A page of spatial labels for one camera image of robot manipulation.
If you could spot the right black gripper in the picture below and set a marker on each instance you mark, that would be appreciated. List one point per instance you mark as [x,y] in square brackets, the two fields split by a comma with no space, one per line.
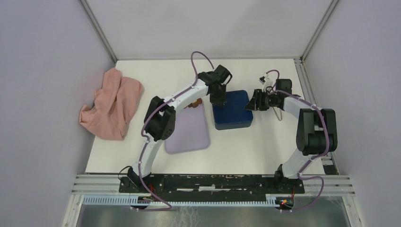
[255,103]

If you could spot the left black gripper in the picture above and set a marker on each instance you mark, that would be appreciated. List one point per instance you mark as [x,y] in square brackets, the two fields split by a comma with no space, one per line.
[220,101]

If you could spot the dark blue box lid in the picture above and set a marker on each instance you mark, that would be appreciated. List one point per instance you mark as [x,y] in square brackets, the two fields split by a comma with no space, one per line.
[233,115]

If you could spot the lilac tray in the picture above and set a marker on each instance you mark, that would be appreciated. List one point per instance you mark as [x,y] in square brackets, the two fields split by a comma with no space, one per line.
[191,131]

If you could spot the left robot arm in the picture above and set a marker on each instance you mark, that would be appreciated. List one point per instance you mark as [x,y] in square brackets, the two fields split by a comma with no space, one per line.
[160,118]

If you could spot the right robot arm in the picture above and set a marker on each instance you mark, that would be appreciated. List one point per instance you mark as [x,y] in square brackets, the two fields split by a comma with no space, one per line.
[316,133]

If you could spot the pink cloth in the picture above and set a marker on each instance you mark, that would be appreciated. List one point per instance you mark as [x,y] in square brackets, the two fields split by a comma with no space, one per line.
[115,104]

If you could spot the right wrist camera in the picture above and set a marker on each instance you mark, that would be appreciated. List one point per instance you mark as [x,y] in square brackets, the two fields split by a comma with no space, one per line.
[266,82]

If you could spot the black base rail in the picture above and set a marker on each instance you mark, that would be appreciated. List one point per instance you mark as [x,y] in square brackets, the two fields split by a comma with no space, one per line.
[221,188]

